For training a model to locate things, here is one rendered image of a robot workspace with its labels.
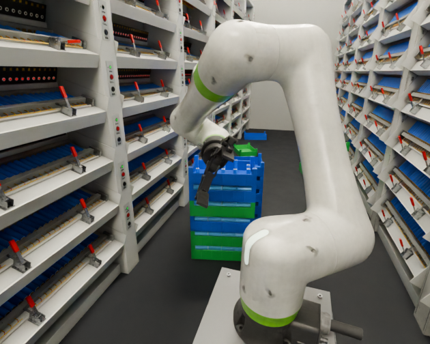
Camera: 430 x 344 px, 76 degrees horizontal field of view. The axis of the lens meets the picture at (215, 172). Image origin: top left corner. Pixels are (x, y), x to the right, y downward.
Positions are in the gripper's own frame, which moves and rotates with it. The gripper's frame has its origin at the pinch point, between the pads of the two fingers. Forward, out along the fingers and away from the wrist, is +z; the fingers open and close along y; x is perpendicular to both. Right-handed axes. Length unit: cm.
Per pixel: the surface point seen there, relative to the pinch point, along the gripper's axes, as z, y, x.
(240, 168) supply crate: -70, -16, 22
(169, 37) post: -111, 23, -42
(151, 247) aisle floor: -59, -73, -1
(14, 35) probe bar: -17, 6, -61
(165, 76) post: -111, 2, -36
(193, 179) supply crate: -51, -24, 1
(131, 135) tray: -66, -23, -33
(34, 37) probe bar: -23, 7, -60
